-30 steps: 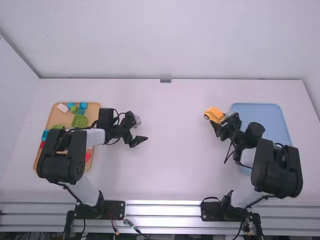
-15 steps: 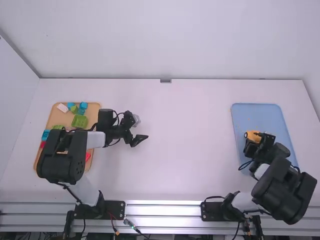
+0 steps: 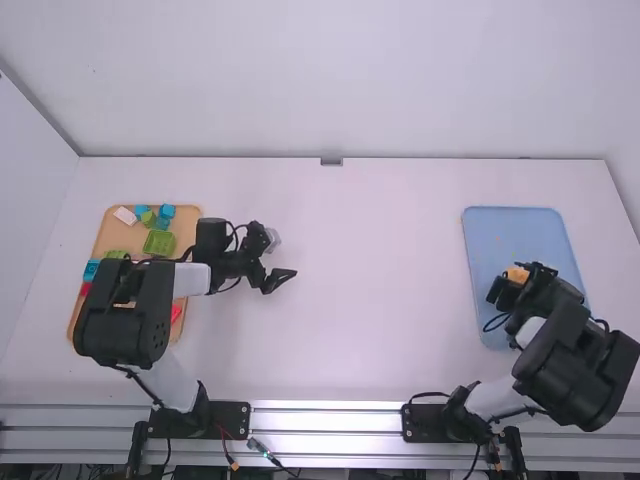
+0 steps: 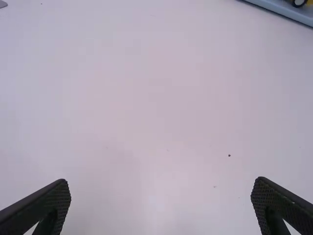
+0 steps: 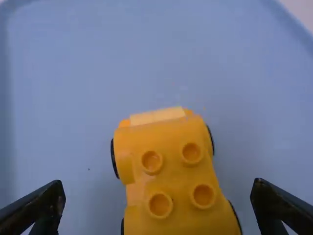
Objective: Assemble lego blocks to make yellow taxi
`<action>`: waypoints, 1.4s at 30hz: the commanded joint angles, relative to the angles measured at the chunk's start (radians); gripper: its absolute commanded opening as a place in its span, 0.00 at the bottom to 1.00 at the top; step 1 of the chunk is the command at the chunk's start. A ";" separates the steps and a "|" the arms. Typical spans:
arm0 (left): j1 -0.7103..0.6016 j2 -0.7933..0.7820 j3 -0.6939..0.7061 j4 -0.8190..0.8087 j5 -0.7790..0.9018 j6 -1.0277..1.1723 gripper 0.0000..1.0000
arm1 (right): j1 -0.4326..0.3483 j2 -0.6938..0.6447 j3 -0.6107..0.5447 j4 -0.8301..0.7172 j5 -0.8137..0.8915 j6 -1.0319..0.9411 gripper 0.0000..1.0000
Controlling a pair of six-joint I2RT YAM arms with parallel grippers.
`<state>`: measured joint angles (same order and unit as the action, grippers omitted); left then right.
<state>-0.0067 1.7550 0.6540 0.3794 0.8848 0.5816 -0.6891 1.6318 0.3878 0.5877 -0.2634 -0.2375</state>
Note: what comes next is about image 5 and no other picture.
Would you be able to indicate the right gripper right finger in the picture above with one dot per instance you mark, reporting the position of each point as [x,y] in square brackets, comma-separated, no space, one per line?
[281,208]

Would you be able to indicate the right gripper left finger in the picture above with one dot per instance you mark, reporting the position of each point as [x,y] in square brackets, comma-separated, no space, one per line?
[31,210]

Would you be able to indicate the yellow toy car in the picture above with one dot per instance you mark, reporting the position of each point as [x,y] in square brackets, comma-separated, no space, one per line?
[171,171]

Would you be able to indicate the blue mat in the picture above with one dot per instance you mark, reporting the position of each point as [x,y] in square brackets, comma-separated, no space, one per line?
[97,73]

